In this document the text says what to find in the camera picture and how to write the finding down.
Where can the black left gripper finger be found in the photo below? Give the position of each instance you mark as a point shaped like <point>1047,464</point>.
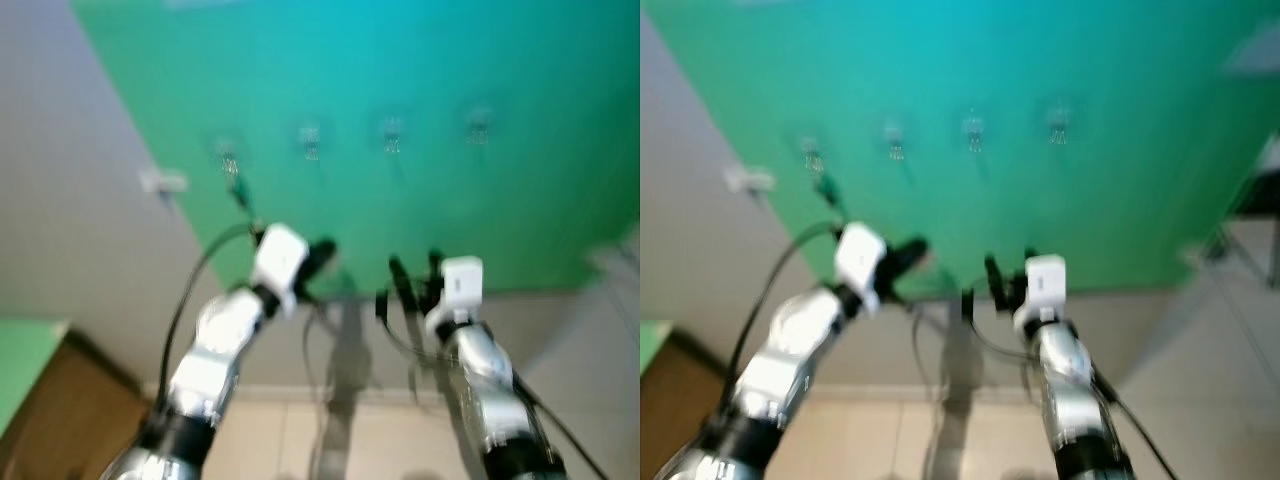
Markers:
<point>322,252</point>
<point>910,252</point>

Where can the clear metal wall hook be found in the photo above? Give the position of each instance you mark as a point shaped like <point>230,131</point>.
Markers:
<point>812,155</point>
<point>228,155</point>
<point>1058,122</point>
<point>479,125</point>
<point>894,140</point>
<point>391,133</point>
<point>973,130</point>
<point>310,142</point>

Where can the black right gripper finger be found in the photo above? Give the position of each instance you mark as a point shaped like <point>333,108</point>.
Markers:
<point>1025,262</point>
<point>435,265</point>
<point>399,273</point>
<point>990,272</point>

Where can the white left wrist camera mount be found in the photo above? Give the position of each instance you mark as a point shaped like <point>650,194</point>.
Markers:
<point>278,262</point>
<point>862,260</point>

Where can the brown wooden furniture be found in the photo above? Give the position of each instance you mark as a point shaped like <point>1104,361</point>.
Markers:
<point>80,420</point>
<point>680,420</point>

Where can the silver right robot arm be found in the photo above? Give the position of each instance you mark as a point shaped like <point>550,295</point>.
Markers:
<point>490,390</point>
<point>1070,390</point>

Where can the hanging keys with green tag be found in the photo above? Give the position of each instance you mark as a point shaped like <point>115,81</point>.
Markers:
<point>238,190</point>
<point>828,188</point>

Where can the green wall board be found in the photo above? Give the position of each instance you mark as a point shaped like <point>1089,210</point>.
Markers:
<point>400,80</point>
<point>1000,70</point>

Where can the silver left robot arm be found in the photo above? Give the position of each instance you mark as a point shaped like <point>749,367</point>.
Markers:
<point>790,350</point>
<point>215,350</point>

